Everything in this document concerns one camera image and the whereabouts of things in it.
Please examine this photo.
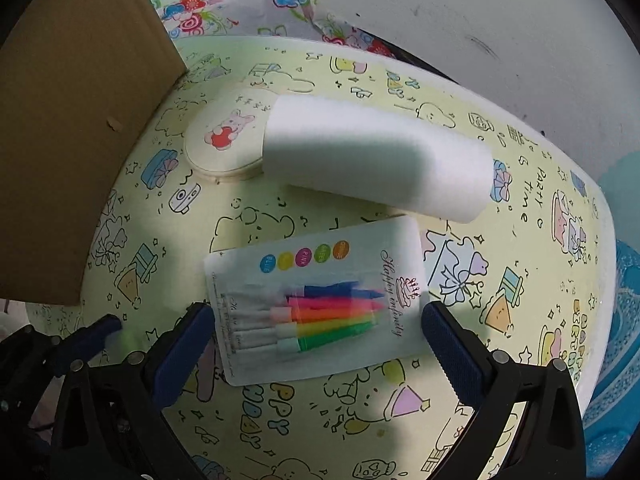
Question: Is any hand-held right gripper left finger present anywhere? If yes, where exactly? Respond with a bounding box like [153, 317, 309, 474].
[50, 302, 216, 480]

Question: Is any blue foil balloon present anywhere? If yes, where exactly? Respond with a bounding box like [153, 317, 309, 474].
[582, 157, 640, 461]

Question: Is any white foam cylinder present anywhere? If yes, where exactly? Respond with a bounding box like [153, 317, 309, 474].
[262, 94, 492, 224]

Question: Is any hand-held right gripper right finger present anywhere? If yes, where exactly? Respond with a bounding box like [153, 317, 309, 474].
[421, 301, 586, 480]

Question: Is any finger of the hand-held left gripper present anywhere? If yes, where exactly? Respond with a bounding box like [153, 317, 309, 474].
[47, 314, 123, 376]

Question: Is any brown cardboard box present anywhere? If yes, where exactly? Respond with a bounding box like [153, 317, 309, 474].
[0, 0, 190, 307]

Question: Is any colourful candle packet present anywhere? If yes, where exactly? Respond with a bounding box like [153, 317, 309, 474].
[203, 216, 430, 387]

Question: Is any floral printed sheet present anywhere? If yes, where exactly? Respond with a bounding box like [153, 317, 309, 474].
[155, 0, 396, 58]

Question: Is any round cream rabbit case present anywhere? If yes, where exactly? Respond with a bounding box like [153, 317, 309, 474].
[184, 87, 273, 183]

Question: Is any yellow printed table mat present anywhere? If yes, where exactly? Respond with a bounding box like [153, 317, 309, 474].
[50, 35, 613, 480]

